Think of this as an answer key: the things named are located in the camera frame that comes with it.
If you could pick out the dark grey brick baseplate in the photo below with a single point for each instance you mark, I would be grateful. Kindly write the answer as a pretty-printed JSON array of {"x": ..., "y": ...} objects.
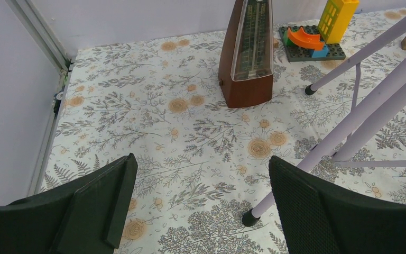
[{"x": 295, "y": 53}]

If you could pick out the pink music stand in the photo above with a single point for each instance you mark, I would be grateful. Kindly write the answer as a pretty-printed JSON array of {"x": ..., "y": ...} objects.
[{"x": 366, "y": 117}]

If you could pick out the yellow toy brick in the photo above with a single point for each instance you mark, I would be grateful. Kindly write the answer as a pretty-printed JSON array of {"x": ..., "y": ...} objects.
[{"x": 335, "y": 19}]

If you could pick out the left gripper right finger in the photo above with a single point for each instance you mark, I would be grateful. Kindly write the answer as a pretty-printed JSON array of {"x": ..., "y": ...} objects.
[{"x": 320, "y": 217}]

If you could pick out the blue toy brick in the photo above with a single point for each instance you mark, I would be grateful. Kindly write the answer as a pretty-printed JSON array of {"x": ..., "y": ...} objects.
[{"x": 319, "y": 53}]

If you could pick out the floral table mat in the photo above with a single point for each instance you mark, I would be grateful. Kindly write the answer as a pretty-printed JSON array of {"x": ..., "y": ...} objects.
[{"x": 201, "y": 164}]

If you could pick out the brown metronome box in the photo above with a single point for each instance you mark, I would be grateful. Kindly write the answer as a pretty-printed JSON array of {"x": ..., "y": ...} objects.
[{"x": 246, "y": 62}]

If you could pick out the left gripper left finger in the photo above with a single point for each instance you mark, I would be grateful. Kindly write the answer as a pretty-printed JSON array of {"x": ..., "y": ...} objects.
[{"x": 85, "y": 215}]

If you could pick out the orange curved brick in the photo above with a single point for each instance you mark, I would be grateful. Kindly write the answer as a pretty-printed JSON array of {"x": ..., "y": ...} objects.
[{"x": 305, "y": 40}]

